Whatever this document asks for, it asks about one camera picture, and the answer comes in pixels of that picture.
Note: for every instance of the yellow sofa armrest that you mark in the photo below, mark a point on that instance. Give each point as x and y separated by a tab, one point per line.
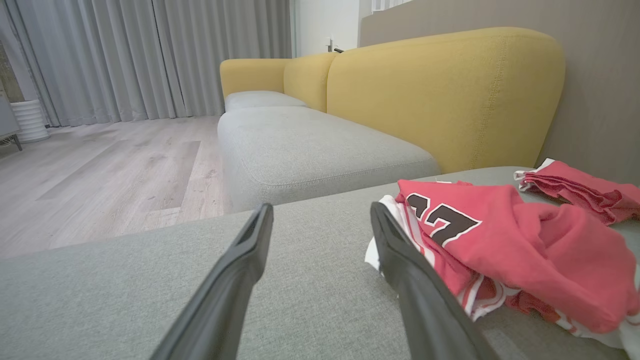
252	75

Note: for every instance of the small grey sofa seat cushion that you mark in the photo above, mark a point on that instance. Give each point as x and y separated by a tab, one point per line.
260	99

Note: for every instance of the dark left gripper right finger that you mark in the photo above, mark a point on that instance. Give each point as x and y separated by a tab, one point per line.
425	310

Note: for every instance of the red basketball jersey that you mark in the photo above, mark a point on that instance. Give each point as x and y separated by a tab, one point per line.
540	255

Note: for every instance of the red basketball shorts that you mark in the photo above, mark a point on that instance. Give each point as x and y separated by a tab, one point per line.
585	192

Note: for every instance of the white ribbed cylinder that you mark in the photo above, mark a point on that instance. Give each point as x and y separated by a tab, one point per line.
31	120

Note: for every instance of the large yellow sofa backrest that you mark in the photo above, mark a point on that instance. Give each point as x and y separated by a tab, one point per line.
440	95

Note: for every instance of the small yellow sofa backrest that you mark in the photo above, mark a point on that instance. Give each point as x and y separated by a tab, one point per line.
307	80

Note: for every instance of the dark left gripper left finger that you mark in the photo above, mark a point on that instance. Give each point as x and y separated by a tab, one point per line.
225	300

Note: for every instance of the white door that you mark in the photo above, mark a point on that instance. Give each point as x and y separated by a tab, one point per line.
320	22

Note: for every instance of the grey pleated curtain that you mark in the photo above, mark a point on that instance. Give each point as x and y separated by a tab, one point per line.
220	35
90	55

